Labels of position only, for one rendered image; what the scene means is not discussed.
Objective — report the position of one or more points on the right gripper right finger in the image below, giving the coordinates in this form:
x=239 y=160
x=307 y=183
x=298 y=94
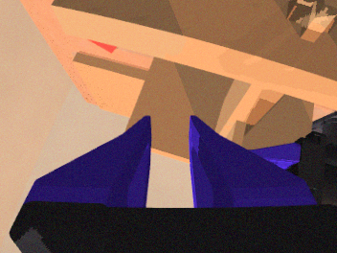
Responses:
x=239 y=177

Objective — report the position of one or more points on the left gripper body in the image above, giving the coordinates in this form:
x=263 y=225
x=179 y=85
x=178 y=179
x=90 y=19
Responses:
x=320 y=178

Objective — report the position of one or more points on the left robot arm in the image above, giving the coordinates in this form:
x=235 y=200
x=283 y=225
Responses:
x=328 y=123

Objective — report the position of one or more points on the red flat block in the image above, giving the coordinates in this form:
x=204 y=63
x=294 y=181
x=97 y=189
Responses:
x=105 y=46

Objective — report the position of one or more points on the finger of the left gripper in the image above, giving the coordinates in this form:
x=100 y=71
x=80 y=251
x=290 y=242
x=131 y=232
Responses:
x=283 y=156

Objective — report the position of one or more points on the tan wooden board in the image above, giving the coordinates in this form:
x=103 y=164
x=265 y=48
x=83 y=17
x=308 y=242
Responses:
x=173 y=91
x=247 y=40

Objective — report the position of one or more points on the tan square flat board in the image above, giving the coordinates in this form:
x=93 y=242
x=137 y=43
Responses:
x=114 y=86

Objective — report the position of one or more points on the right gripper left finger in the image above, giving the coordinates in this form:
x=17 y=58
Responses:
x=102 y=175

